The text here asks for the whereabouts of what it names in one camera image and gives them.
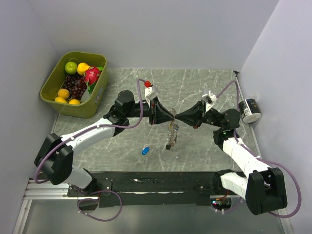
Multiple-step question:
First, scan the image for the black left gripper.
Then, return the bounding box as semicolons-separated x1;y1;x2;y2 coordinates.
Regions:
125;96;174;126

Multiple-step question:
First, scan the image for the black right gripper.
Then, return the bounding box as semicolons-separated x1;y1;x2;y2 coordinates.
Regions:
175;99;224;129

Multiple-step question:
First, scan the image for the blue tagged key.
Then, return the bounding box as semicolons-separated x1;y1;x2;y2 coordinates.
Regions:
141;144;150;156

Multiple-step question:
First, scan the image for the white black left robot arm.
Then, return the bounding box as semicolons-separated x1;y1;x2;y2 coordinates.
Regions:
35;90;174;196

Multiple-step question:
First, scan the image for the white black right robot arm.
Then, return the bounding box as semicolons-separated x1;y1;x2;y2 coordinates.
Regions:
175;101;288;215

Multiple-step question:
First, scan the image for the black white tape roll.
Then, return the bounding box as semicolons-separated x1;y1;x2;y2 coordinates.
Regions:
238;98;262;123

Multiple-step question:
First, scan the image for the olive green plastic bin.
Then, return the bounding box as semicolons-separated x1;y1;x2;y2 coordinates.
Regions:
39;51;109;118

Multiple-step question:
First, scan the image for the pink dragon fruit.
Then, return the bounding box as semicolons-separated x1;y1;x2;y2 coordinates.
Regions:
84;67;103;94

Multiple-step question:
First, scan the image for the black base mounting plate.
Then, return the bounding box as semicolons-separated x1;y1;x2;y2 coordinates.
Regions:
67;172;234;208

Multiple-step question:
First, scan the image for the orange fruit front right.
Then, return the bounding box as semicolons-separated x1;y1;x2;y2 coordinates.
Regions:
68;99;80;105

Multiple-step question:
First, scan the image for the orange fruit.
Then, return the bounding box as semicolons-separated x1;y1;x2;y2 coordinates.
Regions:
68;99;80;105
58;88;70;99

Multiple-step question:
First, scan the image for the purple grape bunch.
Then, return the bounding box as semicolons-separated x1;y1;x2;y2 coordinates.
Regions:
63;74;87;100

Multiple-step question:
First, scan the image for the orange fruit upper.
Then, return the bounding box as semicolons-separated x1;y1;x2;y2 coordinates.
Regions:
58;88;70;99

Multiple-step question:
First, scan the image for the green apple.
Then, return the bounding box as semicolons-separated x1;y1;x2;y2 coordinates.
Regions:
64;61;78;75

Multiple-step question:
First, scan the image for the yellow lemon front left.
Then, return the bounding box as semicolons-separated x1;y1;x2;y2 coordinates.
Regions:
54;96;67;104

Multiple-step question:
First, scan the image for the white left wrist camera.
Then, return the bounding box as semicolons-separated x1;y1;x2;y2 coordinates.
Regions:
144;80;159;101

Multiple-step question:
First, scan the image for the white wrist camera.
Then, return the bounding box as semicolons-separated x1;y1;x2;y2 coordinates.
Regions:
202;89;217;108
144;80;159;101

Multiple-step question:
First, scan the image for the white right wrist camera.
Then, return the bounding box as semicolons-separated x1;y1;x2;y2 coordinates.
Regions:
202;89;217;108

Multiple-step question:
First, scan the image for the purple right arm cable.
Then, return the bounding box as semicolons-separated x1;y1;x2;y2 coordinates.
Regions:
214;80;302;218

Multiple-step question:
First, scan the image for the aluminium rail frame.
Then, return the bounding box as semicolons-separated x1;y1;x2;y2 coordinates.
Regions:
14;180;293;234

